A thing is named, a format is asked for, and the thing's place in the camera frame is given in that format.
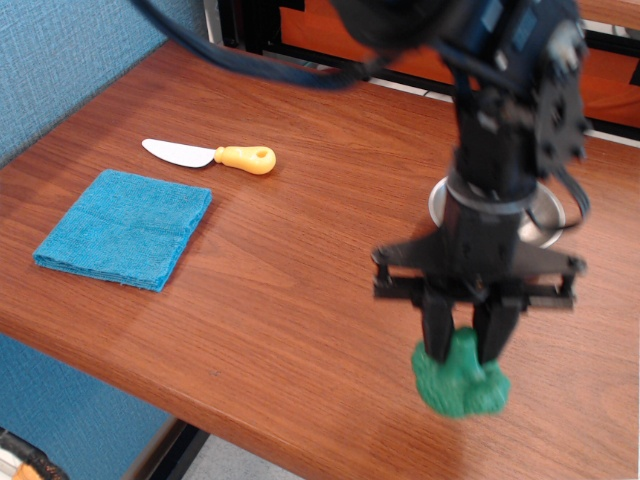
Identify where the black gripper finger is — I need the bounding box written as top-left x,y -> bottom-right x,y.
421,290 -> 454,364
473,299 -> 522,364

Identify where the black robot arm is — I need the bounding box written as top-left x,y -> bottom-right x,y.
334,1 -> 590,364

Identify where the yellow handled toy knife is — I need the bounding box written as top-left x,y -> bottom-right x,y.
141,139 -> 276,175

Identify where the small metal bowl with handles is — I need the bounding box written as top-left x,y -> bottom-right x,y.
428,177 -> 566,248

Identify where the black cable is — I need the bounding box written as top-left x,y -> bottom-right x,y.
130,0 -> 381,92

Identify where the orange panel with black frame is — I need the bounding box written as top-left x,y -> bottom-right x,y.
215,1 -> 639,140

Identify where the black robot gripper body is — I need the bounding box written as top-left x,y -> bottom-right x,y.
370,189 -> 587,314

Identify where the green toy broccoli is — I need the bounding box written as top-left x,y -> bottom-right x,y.
411,327 -> 511,419

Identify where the blue folded cloth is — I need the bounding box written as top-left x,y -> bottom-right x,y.
33,170 -> 213,292

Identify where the orange object at bottom left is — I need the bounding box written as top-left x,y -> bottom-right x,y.
1,428 -> 69,480

